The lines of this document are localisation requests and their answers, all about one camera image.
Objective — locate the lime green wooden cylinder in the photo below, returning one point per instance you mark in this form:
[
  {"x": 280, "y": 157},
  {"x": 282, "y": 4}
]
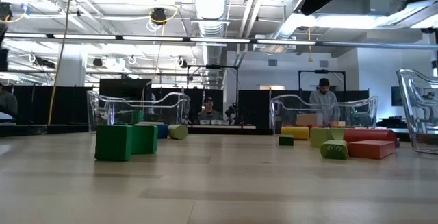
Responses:
[{"x": 178, "y": 132}]

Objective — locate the small blue arch block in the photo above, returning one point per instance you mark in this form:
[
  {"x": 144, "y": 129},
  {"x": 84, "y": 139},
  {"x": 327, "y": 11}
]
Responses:
[{"x": 163, "y": 131}]

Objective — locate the natural wood block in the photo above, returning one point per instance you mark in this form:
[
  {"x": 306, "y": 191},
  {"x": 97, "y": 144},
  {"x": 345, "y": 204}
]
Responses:
[
  {"x": 150, "y": 123},
  {"x": 309, "y": 119}
]

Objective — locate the yellow wooden cylinder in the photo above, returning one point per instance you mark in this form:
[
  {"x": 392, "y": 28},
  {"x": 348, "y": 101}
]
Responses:
[{"x": 295, "y": 133}]

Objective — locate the green arch block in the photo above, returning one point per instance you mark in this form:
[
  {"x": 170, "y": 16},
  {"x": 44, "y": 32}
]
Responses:
[{"x": 113, "y": 143}]

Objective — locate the long lime green block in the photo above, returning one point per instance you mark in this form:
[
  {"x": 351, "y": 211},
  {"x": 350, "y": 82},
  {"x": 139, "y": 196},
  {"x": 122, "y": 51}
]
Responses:
[{"x": 334, "y": 149}]

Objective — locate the long red-orange wooden block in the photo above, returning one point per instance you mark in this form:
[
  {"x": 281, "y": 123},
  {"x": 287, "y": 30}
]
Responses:
[{"x": 371, "y": 149}]

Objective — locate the seated person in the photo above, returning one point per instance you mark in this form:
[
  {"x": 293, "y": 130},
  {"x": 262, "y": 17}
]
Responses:
[{"x": 208, "y": 112}]

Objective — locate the black device with green light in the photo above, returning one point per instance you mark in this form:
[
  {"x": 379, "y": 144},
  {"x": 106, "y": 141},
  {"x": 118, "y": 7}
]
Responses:
[{"x": 232, "y": 112}]

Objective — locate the long ceiling light strip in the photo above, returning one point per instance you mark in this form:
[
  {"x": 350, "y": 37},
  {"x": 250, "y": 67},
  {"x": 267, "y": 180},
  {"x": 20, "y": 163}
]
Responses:
[{"x": 154, "y": 38}]

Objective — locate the small lime green block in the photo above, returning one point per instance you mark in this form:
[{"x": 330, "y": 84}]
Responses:
[{"x": 320, "y": 136}]

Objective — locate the clear plastic bin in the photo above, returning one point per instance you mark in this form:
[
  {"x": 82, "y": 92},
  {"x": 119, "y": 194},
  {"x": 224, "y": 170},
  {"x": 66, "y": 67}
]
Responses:
[
  {"x": 369, "y": 111},
  {"x": 102, "y": 111},
  {"x": 421, "y": 121}
]

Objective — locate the lime green wooden block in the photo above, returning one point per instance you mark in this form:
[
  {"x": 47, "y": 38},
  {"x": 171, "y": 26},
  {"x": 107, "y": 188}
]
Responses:
[{"x": 338, "y": 134}]

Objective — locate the black partition panels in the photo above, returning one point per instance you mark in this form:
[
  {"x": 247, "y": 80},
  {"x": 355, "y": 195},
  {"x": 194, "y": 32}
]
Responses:
[{"x": 68, "y": 104}]

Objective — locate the square wall vent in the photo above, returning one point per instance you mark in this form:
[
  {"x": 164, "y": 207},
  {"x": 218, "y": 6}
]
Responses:
[
  {"x": 272, "y": 62},
  {"x": 324, "y": 63}
]

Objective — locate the black overhead camera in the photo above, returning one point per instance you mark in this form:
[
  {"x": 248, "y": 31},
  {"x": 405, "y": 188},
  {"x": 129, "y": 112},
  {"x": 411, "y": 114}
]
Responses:
[{"x": 158, "y": 15}]

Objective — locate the slanted silver ventilation duct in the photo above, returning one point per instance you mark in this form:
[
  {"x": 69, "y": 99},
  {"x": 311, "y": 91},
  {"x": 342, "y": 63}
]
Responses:
[{"x": 291, "y": 23}]

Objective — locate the black metal gantry frame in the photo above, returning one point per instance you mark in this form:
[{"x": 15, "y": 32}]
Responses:
[{"x": 321, "y": 71}]

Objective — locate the dark wall screen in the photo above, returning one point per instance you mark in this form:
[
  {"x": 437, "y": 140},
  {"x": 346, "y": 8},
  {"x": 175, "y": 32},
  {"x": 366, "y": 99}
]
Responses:
[{"x": 402, "y": 96}]

